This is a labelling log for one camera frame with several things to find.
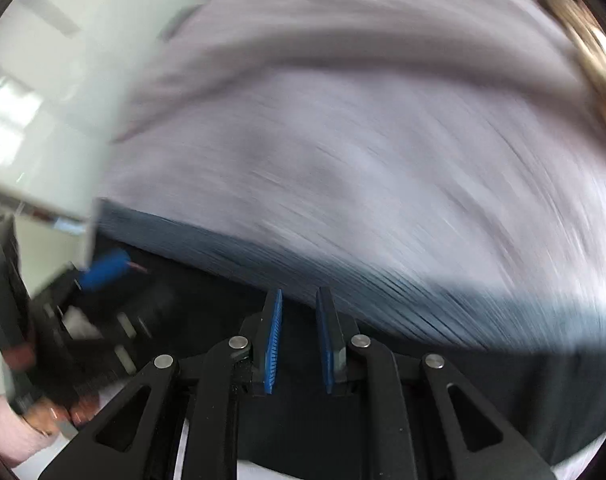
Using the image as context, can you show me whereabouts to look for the orange beige patterned cloth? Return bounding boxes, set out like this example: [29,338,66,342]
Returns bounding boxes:
[535,0,606,156]

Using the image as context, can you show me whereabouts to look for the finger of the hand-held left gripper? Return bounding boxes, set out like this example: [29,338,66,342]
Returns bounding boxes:
[76,247,150,293]

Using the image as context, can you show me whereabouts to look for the lavender embossed blanket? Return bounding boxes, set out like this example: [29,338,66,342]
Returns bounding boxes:
[90,60,606,356]

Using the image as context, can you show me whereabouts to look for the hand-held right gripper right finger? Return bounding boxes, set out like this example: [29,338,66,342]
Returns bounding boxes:
[316,287,558,480]

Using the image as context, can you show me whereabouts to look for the plain lavender quilt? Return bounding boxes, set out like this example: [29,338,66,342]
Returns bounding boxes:
[110,0,591,143]

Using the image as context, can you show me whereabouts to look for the person's left forearm pink sleeve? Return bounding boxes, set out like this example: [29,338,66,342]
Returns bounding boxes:
[0,394,51,467]

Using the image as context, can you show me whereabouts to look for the person's left hand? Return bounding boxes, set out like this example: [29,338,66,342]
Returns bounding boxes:
[3,344,102,437]

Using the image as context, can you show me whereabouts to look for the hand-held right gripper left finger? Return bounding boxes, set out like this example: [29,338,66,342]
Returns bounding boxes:
[37,287,284,480]

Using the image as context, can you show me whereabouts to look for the black pants with grey lining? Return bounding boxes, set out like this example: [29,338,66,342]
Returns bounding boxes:
[92,198,606,467]

